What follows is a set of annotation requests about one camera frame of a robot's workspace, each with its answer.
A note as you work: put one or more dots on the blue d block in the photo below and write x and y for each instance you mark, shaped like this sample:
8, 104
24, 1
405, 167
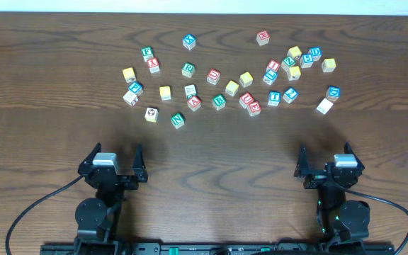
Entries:
333, 93
315, 53

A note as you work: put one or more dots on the green R block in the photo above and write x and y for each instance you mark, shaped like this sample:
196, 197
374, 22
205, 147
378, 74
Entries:
188, 69

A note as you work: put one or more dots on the yellow O block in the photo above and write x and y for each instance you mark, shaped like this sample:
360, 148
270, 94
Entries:
165, 93

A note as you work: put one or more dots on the plain white block right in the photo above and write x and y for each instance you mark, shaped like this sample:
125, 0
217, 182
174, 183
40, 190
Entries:
324, 106

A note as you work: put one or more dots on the green N block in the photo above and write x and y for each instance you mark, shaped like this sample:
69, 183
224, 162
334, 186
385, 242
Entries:
178, 120

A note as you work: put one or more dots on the green Z block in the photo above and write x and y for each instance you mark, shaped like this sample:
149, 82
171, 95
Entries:
287, 63

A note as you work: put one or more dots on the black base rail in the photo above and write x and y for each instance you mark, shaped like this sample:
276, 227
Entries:
213, 249

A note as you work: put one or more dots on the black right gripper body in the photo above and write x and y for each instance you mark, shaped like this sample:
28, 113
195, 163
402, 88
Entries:
326, 179

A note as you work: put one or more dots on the yellow block centre upper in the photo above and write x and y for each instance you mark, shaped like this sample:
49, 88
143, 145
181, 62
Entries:
246, 79

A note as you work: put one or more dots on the blue P block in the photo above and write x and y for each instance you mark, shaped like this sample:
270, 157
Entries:
136, 88

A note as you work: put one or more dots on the red A block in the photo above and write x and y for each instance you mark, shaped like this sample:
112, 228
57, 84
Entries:
194, 103

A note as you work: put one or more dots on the monkey picture block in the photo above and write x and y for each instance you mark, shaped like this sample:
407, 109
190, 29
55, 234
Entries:
151, 115

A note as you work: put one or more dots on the yellow block centre lower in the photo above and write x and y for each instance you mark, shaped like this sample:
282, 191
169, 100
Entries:
231, 88

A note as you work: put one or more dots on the blue T block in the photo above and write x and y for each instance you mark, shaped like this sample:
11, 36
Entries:
274, 98

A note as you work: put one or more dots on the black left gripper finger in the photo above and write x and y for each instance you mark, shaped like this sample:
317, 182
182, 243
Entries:
138, 165
87, 163

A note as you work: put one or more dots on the red U block upper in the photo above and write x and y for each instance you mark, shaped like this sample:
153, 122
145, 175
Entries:
213, 76

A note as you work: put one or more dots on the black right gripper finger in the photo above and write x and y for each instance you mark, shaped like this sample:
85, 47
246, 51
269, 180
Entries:
350, 157
302, 167

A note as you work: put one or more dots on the red I block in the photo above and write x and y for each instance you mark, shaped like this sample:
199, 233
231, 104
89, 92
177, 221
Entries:
273, 66

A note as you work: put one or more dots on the green F block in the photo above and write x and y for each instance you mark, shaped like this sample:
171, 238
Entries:
147, 53

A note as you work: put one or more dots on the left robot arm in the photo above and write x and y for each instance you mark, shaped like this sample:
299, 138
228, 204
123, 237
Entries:
98, 217

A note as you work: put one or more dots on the blue D block upper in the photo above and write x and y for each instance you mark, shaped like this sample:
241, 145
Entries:
315, 53

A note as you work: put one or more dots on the blue 2 block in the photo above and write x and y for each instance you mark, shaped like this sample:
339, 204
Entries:
290, 95

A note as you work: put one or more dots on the yellow block far left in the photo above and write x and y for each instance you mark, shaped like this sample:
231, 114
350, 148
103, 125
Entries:
129, 75

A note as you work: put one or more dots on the blue D block right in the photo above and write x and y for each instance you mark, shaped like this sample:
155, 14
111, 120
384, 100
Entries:
333, 93

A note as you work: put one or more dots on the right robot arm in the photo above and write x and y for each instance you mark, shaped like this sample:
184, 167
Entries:
342, 221

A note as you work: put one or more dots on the yellow 8 block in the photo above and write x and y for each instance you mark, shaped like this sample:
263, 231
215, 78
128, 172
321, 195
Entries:
328, 65

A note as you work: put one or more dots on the red Y block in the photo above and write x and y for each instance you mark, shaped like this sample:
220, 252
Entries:
153, 65

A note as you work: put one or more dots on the red u block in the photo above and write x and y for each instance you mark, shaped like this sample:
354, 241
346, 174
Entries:
246, 99
213, 76

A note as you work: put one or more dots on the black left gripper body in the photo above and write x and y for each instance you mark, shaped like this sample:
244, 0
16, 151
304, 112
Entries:
117, 178

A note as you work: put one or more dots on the plain wooden block left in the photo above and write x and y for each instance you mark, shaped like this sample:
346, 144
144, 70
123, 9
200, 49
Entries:
131, 98

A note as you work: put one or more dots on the blue 5 block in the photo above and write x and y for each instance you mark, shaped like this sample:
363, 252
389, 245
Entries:
306, 61

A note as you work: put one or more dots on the red E block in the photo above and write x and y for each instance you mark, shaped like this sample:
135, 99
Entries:
254, 108

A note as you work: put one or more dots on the yellow block under Z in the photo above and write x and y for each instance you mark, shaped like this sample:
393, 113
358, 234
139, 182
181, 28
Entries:
293, 73

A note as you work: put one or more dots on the green B block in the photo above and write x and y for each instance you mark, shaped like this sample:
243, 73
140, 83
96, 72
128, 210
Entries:
219, 102

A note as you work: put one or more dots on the yellow block above Z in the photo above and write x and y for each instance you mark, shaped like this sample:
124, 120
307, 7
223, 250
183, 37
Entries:
294, 52

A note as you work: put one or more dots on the red U block lower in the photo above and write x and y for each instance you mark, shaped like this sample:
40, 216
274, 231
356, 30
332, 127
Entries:
246, 99

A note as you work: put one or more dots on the blue L block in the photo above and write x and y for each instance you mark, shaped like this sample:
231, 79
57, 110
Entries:
270, 76

